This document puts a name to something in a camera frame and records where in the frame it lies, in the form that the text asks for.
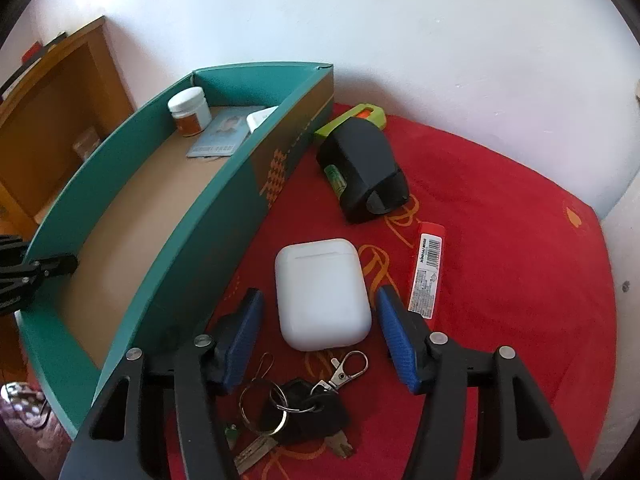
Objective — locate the clear plastic packet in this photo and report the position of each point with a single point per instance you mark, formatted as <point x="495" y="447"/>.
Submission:
<point x="86" y="145"/>

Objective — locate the white-lidded jar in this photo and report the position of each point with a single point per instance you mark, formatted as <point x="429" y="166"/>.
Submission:
<point x="189" y="110"/>

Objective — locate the teal cardboard box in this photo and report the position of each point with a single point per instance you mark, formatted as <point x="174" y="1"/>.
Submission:
<point x="150" y="200"/>

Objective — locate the white charger plug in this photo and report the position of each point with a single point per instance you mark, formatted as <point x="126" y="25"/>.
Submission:
<point x="260" y="119"/>

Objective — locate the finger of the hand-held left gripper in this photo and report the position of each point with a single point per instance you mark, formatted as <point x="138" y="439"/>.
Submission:
<point x="55" y="265"/>

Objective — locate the red book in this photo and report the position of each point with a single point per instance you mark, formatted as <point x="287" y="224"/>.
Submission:
<point x="32" y="51"/>

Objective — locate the white cabinet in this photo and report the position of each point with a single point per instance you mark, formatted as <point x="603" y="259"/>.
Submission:
<point x="627" y="320"/>

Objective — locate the dark book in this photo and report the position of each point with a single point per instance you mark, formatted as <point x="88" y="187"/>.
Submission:
<point x="15" y="80"/>

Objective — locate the green orange tape measure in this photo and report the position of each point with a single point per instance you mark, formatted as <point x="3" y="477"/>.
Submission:
<point x="370" y="115"/>

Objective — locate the white earbuds case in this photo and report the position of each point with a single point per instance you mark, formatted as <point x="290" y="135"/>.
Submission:
<point x="320" y="295"/>

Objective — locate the key bunch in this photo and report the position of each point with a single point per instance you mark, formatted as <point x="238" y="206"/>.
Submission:
<point x="310" y="410"/>

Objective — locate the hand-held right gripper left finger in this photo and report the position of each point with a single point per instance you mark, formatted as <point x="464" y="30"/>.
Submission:
<point x="245" y="340"/>

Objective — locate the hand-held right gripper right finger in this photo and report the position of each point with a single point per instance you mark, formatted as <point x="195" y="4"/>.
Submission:
<point x="400" y="345"/>

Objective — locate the red printed tablecloth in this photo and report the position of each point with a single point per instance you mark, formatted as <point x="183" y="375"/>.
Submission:
<point x="500" y="260"/>

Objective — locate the wooden shelf unit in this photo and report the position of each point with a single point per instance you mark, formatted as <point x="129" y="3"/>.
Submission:
<point x="55" y="110"/>

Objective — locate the card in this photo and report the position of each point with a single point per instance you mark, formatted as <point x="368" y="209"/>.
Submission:
<point x="220" y="132"/>

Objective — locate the floral patterned cloth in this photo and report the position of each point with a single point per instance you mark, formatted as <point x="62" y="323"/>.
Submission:
<point x="22" y="402"/>

